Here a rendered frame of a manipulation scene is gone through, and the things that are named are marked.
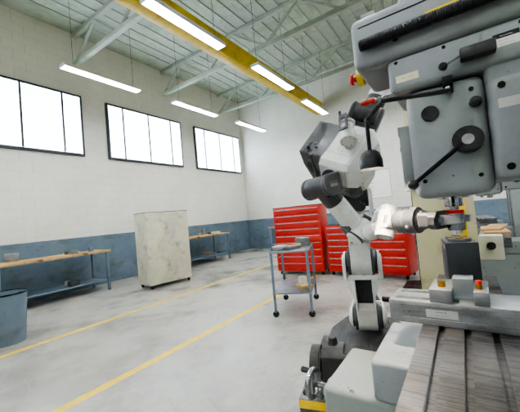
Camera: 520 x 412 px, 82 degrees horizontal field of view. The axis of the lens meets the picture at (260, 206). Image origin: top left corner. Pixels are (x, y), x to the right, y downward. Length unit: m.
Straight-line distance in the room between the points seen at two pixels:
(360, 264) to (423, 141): 0.84
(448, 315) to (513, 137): 0.52
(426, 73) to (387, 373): 0.86
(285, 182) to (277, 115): 2.65
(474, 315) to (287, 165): 10.77
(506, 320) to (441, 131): 0.54
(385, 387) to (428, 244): 1.90
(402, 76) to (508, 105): 0.27
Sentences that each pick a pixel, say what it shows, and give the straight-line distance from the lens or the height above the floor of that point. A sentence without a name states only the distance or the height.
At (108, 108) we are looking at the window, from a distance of 9.18.
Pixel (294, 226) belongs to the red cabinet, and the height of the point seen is 1.02.
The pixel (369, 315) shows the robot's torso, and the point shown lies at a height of 0.71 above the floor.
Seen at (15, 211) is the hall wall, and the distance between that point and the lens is 7.86.
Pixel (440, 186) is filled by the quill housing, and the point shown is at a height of 1.34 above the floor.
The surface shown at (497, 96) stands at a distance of 0.99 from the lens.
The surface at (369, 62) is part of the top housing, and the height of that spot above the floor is 1.74.
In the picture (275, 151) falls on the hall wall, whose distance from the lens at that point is 11.93.
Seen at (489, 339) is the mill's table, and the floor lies 0.93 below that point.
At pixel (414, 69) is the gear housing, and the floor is 1.68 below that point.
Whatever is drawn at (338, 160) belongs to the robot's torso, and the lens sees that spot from 1.34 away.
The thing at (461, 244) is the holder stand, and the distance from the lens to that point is 1.55.
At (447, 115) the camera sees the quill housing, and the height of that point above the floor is 1.53.
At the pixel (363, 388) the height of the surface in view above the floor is 0.73.
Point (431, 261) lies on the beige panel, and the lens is 2.86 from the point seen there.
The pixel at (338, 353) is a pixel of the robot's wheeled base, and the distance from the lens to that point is 1.69.
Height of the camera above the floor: 1.30
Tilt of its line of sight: 2 degrees up
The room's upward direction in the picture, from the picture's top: 5 degrees counter-clockwise
